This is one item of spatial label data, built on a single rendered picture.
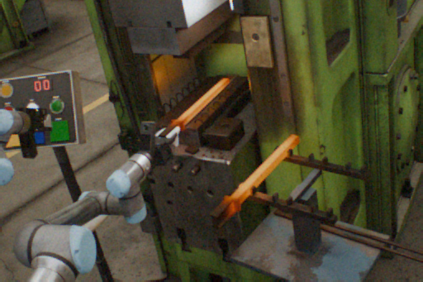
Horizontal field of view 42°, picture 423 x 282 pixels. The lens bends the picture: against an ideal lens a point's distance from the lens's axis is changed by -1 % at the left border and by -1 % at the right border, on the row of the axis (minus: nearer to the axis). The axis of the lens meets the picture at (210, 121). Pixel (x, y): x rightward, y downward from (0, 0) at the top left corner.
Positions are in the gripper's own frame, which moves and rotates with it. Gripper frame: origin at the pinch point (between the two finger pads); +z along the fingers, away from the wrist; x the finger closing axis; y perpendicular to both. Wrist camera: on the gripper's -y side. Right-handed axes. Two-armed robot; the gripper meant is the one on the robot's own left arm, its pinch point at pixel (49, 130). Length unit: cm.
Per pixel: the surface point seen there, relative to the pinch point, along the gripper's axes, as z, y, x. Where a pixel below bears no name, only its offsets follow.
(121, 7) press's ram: -10, 40, -31
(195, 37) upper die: -2, 31, -54
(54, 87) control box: 10.9, 16.3, 3.0
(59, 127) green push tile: 10.4, 0.9, 0.7
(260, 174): -21, -14, -77
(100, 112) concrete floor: 249, 17, 77
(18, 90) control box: 10.8, 15.3, 17.8
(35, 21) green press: 441, 138, 235
